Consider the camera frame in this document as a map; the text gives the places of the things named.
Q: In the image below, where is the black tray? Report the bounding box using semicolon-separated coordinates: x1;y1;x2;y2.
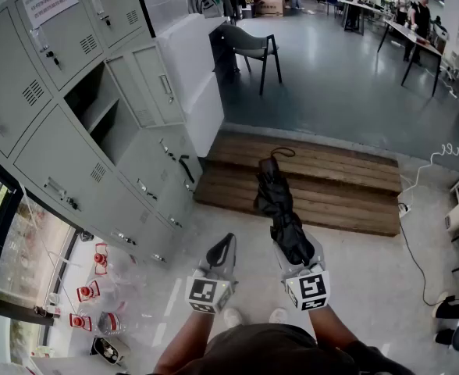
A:
91;337;131;366

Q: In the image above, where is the white counter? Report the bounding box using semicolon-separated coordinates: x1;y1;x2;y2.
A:
155;12;230;159

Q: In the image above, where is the grey backpack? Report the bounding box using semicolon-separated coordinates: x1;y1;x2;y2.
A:
187;0;222;19

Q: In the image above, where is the black umbrella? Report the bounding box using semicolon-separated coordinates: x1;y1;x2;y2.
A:
252;148;316;267

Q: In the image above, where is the person's right forearm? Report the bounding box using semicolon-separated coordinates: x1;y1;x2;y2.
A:
307;306;356;352

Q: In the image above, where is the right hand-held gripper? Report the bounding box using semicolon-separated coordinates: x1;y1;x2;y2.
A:
270;228;331;312

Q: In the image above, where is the person's dark shirt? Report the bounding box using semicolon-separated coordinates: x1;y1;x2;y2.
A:
147;322;418;375

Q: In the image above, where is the person's left white shoe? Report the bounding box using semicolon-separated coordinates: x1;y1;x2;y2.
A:
223;307;244;327

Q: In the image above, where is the grey chair with black legs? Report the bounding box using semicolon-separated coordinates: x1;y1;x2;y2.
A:
218;23;283;96

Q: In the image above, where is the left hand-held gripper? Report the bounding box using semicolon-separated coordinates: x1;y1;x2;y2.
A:
185;232;239;315

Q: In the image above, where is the person's white shoe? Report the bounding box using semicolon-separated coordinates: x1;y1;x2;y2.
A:
269;307;289;325
223;307;244;327

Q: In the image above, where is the person's right white shoe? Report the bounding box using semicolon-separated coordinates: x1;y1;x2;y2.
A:
269;307;289;325

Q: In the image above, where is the person's left forearm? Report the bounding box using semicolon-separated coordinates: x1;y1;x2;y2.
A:
153;309;215;375

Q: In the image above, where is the long table with black legs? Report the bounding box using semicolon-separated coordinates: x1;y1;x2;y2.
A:
336;0;394;37
376;18;445;98

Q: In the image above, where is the small clear bottle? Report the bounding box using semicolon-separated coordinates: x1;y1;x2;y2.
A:
34;305;63;319

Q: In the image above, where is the cardboard box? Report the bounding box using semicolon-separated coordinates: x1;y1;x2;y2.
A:
252;0;286;18

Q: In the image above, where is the white coiled cable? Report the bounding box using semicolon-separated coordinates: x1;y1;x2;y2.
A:
399;134;459;210

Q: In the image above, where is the black shoe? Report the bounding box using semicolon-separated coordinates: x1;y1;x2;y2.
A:
432;295;459;320

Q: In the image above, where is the wooden step platform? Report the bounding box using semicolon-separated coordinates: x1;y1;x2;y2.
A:
193;130;404;238

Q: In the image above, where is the grey metal locker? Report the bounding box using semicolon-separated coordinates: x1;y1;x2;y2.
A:
0;0;204;269

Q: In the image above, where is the black cable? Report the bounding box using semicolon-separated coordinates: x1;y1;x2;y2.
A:
399;216;449;308

